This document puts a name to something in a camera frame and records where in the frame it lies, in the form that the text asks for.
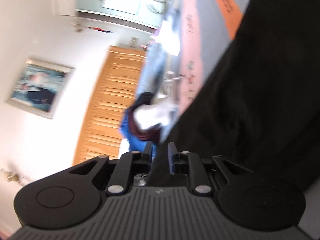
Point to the light blue sweatpants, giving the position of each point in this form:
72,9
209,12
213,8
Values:
162,54

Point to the maroon garment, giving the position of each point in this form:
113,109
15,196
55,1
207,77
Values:
151,134

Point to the blue garment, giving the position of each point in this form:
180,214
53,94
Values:
134,143

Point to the dark navy garment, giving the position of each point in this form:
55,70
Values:
143,99

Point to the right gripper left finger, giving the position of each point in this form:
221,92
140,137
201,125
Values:
129,165

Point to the black trousers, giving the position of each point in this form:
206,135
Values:
259,110

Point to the grey sweatpants with drawstring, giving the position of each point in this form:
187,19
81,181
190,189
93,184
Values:
162,104

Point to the wooden headboard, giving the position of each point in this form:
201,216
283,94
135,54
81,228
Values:
114,92

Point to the striped star bedsheet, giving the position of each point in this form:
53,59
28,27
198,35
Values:
208,27

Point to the framed wall picture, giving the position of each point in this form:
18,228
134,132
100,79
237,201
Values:
39,86

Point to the hanging wall ornament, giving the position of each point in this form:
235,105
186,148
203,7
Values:
80,27

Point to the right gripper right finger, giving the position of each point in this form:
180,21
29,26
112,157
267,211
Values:
190,165

